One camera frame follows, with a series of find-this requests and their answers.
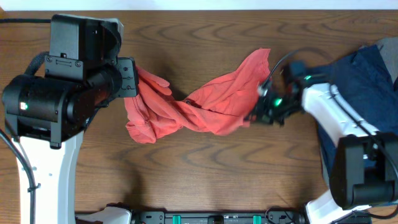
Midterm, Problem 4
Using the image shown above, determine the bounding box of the red orange t-shirt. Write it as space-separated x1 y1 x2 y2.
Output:
124 49 271 144

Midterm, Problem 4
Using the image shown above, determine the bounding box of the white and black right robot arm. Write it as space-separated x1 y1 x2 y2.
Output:
248 73 397 223

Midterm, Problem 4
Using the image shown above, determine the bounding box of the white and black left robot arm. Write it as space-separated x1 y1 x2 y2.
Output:
2 56 138 223

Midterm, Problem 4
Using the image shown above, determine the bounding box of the navy blue garment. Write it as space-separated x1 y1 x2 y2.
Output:
306 45 398 206

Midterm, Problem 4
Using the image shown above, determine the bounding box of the grey garment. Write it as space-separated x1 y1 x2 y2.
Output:
376 37 397 83

